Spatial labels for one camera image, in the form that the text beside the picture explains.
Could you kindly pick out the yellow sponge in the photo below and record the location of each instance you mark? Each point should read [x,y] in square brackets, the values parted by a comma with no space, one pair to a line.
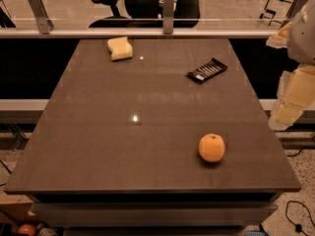
[120,48]

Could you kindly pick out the grey drawer cabinet under table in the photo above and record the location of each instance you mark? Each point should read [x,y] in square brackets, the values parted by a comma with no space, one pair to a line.
[208,218]

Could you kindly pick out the orange fruit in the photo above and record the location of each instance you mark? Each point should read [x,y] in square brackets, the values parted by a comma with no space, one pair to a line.
[211,148]

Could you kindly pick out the orange ball under table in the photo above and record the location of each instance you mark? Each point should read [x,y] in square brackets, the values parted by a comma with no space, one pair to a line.
[28,228]

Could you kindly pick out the black rxbar chocolate wrapper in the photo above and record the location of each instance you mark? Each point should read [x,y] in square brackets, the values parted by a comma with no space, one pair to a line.
[207,71]

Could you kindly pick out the right metal railing post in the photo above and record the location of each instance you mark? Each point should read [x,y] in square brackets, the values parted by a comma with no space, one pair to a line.
[293,10]

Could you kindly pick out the middle metal railing post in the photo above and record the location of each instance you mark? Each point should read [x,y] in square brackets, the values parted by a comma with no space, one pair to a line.
[167,17]

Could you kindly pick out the left metal railing post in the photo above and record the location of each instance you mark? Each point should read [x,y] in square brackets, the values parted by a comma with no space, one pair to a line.
[44,24]

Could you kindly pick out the black office chair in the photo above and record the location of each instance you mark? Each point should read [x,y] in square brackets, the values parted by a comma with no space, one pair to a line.
[148,14]

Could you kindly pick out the metal railing post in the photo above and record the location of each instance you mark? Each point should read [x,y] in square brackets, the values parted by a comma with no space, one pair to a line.
[44,24]
[293,10]
[167,17]

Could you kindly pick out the wooden frame cart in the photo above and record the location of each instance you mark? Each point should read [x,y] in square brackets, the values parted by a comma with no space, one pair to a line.
[275,11]

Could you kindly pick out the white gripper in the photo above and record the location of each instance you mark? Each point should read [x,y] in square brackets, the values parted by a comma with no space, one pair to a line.
[303,38]

